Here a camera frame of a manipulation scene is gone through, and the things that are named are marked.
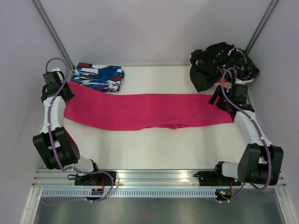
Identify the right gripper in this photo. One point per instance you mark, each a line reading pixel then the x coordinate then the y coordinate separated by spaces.
pixel 219 104

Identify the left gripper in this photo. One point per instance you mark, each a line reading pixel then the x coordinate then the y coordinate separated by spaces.
pixel 70 95

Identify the pink trousers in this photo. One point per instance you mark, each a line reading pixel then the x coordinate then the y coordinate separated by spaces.
pixel 139 111

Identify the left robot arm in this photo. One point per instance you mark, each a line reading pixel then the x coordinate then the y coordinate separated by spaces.
pixel 54 144

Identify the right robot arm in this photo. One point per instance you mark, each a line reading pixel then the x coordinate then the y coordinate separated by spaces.
pixel 261 161

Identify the folded blue patterned trousers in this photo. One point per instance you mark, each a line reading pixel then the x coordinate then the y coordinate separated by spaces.
pixel 104 78

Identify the white basket with orange item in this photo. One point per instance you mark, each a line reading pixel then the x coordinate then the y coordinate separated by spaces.
pixel 228 84

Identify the black patterned clothes pile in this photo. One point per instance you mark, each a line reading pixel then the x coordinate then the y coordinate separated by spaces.
pixel 208 66

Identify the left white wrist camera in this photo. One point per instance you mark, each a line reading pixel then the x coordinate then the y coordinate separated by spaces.
pixel 54 76

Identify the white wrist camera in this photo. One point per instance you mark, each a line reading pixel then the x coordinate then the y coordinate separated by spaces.
pixel 238 92
pixel 54 76

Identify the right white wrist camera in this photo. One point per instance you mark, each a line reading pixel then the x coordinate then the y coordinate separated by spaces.
pixel 238 92

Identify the left frame post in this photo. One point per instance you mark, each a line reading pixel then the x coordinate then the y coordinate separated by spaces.
pixel 52 31

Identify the frame post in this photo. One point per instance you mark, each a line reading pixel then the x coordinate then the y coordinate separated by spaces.
pixel 52 31
pixel 261 25

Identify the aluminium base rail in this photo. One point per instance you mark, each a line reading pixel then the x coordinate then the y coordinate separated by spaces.
pixel 130 178

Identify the slotted cable duct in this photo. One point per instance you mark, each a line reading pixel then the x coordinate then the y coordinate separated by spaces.
pixel 135 193

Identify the right frame post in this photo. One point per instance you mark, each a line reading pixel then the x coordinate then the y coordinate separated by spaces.
pixel 261 25

